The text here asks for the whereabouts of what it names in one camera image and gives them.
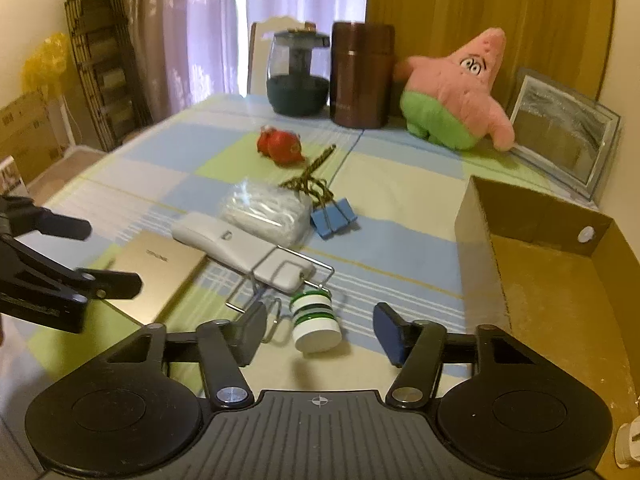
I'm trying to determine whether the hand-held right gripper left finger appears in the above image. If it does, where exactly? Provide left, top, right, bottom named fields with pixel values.
left=107, top=302, right=268, bottom=408

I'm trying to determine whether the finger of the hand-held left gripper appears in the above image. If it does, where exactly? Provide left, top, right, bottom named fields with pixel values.
left=0, top=236, right=143, bottom=306
left=0, top=197, right=93, bottom=241

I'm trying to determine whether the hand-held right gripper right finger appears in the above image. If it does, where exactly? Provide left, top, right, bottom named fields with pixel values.
left=372, top=302, right=531, bottom=408

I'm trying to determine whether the gold box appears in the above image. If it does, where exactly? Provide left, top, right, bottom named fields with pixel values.
left=102, top=230, right=208, bottom=326

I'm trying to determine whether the white green-striped bottle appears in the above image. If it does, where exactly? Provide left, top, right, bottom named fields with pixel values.
left=289, top=287, right=342, bottom=354

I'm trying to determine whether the clear bag of white picks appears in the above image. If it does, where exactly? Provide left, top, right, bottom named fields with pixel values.
left=218, top=177, right=313, bottom=248

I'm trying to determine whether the blue binder clip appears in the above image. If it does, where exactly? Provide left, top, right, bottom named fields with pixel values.
left=309, top=191, right=360, bottom=241

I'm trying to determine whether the brown cardboard box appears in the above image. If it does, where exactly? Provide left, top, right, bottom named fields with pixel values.
left=454, top=175, right=640, bottom=466

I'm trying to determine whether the printed paper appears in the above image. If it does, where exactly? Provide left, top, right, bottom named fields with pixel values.
left=0, top=155, right=26, bottom=196

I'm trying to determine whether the checked pastel tablecloth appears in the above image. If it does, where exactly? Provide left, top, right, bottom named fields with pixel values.
left=0, top=92, right=601, bottom=411

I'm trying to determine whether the white remote control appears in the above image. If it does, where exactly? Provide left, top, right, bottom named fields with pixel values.
left=171, top=212, right=317, bottom=293

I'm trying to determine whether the brown cardboard carton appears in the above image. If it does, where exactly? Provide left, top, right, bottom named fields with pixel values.
left=0, top=91, right=66, bottom=186

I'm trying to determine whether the yellow plastic bag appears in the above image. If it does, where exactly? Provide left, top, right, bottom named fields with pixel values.
left=20, top=33, right=69, bottom=101

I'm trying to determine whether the small red toy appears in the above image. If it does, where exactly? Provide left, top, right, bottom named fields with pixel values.
left=256, top=125, right=306, bottom=166

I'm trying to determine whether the pink starfish plush toy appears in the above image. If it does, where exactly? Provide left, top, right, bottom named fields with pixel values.
left=392, top=27, right=516, bottom=151

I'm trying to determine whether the glass jar with dark base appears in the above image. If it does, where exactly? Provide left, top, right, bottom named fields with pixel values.
left=265, top=30, right=332, bottom=116

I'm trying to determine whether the sheer pale curtain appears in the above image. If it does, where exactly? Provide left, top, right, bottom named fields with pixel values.
left=120, top=0, right=371, bottom=126

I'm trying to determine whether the brown metal canister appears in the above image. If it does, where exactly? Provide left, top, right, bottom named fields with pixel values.
left=330, top=21, right=396, bottom=128

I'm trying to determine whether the cream wooden chair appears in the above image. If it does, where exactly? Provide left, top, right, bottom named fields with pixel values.
left=247, top=15, right=318, bottom=96

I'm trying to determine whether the small white plastic object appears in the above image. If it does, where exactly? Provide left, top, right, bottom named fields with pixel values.
left=619, top=422, right=640, bottom=467

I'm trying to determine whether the silver wire holder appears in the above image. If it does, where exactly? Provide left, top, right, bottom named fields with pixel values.
left=225, top=245, right=335, bottom=343

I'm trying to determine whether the bronze twisted wire stand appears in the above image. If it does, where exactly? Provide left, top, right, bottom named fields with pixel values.
left=279, top=144, right=337, bottom=208

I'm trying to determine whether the silver picture frame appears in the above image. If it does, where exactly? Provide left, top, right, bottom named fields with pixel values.
left=505, top=67, right=623, bottom=201

